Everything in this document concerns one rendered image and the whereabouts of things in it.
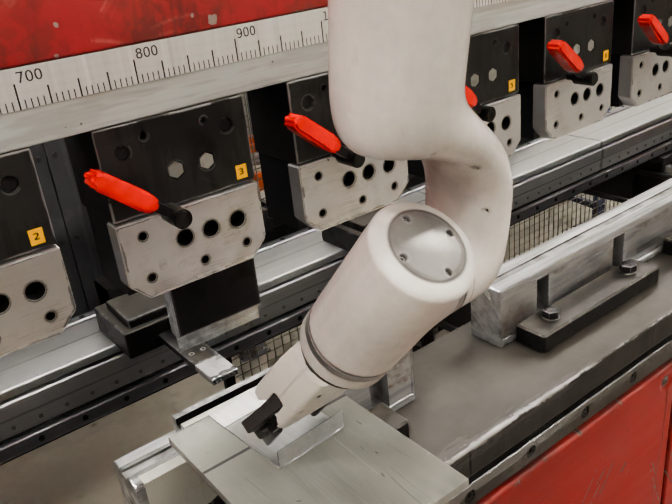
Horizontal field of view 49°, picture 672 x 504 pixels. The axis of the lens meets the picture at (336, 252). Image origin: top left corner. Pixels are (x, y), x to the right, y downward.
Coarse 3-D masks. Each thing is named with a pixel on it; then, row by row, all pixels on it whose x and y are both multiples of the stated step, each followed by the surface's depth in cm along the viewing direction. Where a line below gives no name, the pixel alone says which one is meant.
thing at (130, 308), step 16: (112, 304) 100; (128, 304) 99; (144, 304) 99; (160, 304) 98; (112, 320) 98; (128, 320) 95; (144, 320) 97; (160, 320) 97; (112, 336) 99; (128, 336) 95; (144, 336) 96; (160, 336) 97; (128, 352) 95; (144, 352) 97; (176, 352) 93; (192, 352) 92; (208, 352) 92; (208, 368) 88; (224, 368) 88
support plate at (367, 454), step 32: (352, 416) 78; (192, 448) 76; (224, 448) 75; (320, 448) 74; (352, 448) 73; (384, 448) 73; (416, 448) 72; (224, 480) 71; (256, 480) 70; (288, 480) 70; (320, 480) 70; (352, 480) 69; (384, 480) 69; (416, 480) 68; (448, 480) 68
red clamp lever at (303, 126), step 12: (288, 120) 70; (300, 120) 69; (300, 132) 70; (312, 132) 71; (324, 132) 72; (312, 144) 73; (324, 144) 72; (336, 144) 73; (336, 156) 76; (348, 156) 75; (360, 156) 75
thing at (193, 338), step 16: (224, 272) 77; (240, 272) 79; (176, 288) 74; (192, 288) 76; (208, 288) 77; (224, 288) 78; (240, 288) 79; (256, 288) 81; (176, 304) 75; (192, 304) 76; (208, 304) 77; (224, 304) 79; (240, 304) 80; (256, 304) 81; (176, 320) 75; (192, 320) 77; (208, 320) 78; (224, 320) 80; (240, 320) 82; (176, 336) 77; (192, 336) 78; (208, 336) 80
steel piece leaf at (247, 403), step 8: (248, 392) 84; (240, 400) 82; (248, 400) 82; (256, 400) 82; (264, 400) 82; (224, 408) 81; (232, 408) 81; (240, 408) 81; (248, 408) 81; (256, 408) 81; (216, 416) 80; (224, 416) 80; (232, 416) 80; (240, 416) 80; (224, 424) 79
